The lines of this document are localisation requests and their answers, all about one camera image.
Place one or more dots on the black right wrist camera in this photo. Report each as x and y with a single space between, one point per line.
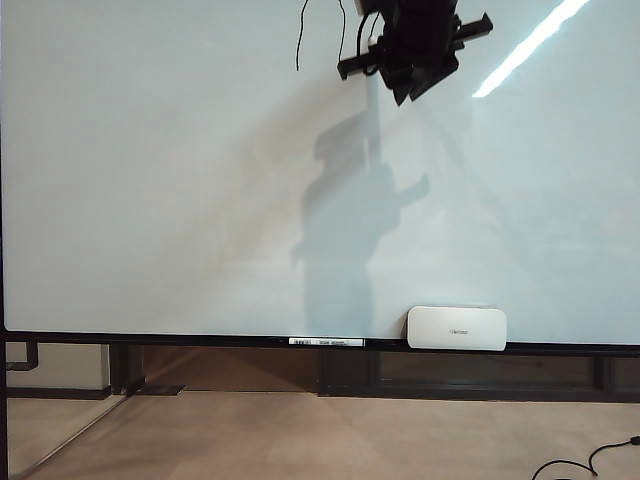
412 82

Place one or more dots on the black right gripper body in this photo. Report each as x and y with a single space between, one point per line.
420 42

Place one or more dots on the black bent pipe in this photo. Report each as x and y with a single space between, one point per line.
32 357

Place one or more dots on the large glass whiteboard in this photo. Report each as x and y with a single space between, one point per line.
150 200

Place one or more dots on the black baseboard strip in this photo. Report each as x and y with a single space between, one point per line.
60 394

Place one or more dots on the metal floor rail strip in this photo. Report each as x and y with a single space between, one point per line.
80 432

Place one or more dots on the white rectangular whiteboard eraser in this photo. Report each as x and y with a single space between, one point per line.
455 327

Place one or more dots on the black whiteboard pen tray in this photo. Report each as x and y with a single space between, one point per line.
150 339

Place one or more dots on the black vertical frame post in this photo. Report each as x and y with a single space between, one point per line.
2 400

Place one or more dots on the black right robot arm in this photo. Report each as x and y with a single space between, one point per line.
415 9

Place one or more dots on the black stand foot plate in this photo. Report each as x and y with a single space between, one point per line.
160 389

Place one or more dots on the white marker pen barcode label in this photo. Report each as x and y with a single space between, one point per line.
325 342

